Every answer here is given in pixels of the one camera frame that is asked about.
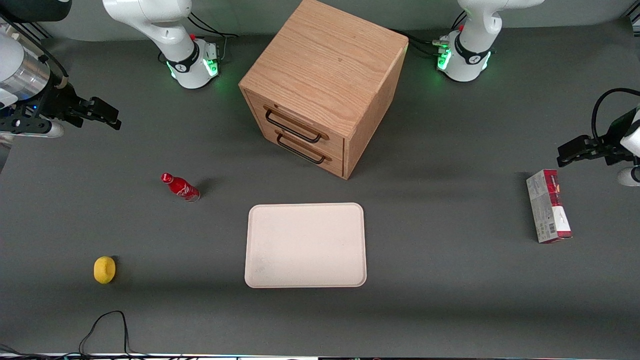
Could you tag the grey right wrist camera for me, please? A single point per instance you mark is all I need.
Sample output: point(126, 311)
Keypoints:
point(54, 130)

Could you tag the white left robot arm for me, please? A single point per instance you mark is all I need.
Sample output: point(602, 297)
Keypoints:
point(470, 60)

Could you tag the grey and red carton box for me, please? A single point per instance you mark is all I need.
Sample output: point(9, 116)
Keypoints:
point(547, 210)

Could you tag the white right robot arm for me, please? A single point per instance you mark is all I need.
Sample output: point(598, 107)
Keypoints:
point(150, 15)

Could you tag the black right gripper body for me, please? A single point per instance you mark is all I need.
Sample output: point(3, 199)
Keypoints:
point(64, 103)

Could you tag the beige plastic tray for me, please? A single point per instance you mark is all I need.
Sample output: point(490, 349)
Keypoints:
point(305, 245)

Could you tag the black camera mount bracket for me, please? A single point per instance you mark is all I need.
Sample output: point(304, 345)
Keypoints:
point(20, 122)

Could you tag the red cola bottle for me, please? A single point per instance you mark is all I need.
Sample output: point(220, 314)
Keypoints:
point(181, 188)

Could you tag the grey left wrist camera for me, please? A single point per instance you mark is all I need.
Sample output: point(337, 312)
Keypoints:
point(629, 176)

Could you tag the wooden drawer cabinet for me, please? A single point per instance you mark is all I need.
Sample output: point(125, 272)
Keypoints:
point(325, 55)

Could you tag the yellow lemon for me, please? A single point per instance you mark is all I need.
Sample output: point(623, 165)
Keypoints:
point(104, 270)

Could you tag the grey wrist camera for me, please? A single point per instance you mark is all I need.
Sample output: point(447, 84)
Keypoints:
point(54, 130)
point(629, 176)

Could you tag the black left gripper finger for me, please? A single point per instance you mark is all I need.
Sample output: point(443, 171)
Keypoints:
point(580, 144)
point(580, 156)

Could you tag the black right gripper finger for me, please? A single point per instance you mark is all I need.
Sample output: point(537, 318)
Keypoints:
point(97, 121)
point(102, 109)

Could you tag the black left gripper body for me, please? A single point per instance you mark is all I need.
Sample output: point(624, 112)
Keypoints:
point(611, 141)

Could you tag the aluminium frame rail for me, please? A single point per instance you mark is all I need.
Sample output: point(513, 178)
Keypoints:
point(634, 19)
point(30, 30)

